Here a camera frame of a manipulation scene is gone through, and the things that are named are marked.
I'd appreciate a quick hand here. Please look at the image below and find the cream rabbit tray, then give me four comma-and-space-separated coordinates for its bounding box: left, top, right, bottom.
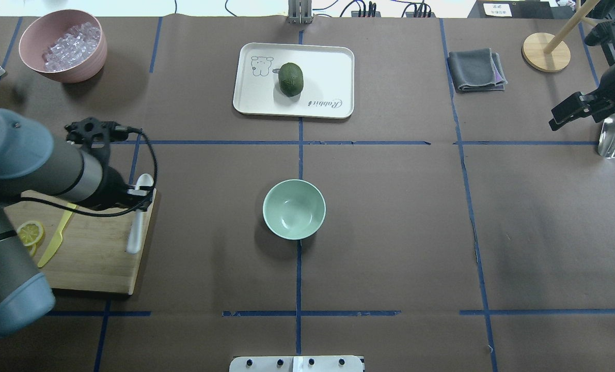
232, 42, 355, 119

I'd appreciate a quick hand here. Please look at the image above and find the light green bowl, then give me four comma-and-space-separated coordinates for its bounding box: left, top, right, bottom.
262, 179, 327, 240

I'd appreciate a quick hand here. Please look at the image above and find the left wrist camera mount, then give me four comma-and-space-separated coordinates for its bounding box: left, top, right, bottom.
64, 116, 130, 167

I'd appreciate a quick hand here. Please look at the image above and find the wooden mug tree stand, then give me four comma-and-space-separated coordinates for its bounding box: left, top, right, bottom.
521, 1, 599, 73

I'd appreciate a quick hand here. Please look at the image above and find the black power strip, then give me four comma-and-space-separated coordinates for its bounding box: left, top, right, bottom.
351, 1, 382, 18

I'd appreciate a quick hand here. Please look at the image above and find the green avocado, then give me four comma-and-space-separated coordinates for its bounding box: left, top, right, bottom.
277, 62, 305, 97

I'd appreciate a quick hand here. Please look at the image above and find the white plastic spoon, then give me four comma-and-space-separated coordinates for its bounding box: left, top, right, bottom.
125, 174, 154, 255

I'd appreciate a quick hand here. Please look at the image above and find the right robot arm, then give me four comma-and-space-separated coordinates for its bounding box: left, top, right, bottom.
548, 64, 615, 159

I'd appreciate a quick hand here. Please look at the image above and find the pink bowl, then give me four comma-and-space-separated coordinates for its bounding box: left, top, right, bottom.
19, 9, 107, 83

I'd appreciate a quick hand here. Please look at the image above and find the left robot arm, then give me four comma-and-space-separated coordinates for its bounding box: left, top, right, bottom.
0, 108, 156, 339

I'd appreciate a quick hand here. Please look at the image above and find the aluminium frame post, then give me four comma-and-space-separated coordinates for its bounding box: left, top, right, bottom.
288, 0, 314, 24

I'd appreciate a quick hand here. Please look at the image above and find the upper lemon slice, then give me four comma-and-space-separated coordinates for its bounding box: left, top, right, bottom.
16, 221, 45, 247

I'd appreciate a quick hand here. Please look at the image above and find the bamboo cutting board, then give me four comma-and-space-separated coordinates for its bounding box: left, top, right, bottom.
4, 200, 155, 295

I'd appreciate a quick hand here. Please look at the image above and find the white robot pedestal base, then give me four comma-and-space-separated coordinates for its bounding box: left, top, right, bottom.
229, 355, 366, 371

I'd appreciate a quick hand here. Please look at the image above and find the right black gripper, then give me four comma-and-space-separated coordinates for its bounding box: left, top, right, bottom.
548, 64, 615, 130

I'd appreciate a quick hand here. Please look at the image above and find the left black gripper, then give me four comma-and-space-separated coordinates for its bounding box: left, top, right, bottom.
97, 166, 152, 210

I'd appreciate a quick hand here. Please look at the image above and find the yellow plastic knife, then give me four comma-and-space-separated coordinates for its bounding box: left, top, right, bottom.
37, 203, 78, 268

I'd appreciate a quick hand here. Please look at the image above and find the lower lemon slice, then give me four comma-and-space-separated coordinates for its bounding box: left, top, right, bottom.
25, 243, 38, 257

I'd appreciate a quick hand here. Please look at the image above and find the lemon slice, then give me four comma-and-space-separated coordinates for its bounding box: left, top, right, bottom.
16, 221, 45, 247
25, 243, 38, 257

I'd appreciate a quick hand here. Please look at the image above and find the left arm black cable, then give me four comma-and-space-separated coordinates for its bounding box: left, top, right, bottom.
0, 127, 159, 218

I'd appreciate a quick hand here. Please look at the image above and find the clear ice cubes pile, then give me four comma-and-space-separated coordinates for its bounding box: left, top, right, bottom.
41, 22, 103, 72

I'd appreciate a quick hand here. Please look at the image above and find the folded grey cloth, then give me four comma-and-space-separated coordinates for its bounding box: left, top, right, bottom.
447, 49, 508, 94

